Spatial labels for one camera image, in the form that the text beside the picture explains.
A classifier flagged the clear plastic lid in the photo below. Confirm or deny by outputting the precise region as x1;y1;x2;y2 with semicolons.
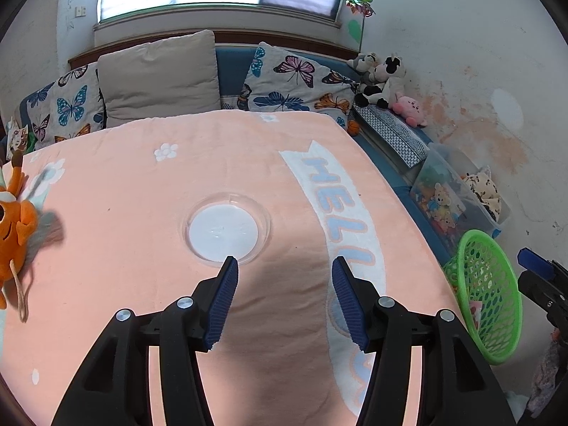
180;192;272;266

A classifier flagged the pink snack packet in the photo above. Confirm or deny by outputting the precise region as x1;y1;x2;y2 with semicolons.
469;300;483;330

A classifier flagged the grey sleeve forearm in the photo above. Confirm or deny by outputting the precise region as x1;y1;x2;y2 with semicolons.
526;340;567;417

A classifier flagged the green plastic trash basket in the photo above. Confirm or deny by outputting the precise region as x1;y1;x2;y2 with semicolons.
443;230;523;365

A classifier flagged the spotted beige cloth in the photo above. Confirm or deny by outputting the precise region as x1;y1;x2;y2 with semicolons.
462;165;503;222

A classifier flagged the clear storage bin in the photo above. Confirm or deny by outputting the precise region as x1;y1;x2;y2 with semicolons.
410;142;510;255

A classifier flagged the pink flower blanket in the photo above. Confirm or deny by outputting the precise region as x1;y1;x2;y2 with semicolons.
1;111;456;425

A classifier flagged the pink plush toy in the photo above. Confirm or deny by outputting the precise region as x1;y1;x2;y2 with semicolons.
390;94;427;128

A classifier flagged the patterned blue cloth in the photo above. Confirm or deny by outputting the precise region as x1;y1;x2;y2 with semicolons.
353;106;431;168

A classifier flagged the small orange ball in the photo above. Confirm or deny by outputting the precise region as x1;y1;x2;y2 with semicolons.
346;120;360;137

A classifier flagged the orange plush toy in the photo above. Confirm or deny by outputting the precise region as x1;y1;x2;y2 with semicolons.
0;150;38;322

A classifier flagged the cow plush toy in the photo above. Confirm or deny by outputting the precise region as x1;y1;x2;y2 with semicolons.
354;54;406;109

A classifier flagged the right butterfly pillow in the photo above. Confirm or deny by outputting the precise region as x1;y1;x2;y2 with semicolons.
235;42;358;129

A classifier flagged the butterfly pillow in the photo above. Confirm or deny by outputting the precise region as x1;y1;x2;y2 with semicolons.
17;62;106;150
235;42;358;129

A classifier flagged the beige cushion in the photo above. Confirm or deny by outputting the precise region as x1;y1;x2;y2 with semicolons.
97;30;220;128

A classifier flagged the grey plush toy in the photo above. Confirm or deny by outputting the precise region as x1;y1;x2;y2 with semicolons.
346;52;380;74

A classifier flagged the left butterfly pillow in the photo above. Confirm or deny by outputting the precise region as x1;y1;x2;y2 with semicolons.
17;62;106;150

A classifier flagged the blue sofa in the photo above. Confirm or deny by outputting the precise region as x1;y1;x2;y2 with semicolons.
17;43;458;268

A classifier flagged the colourful pinwheel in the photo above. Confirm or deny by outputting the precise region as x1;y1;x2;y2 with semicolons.
345;0;376;52

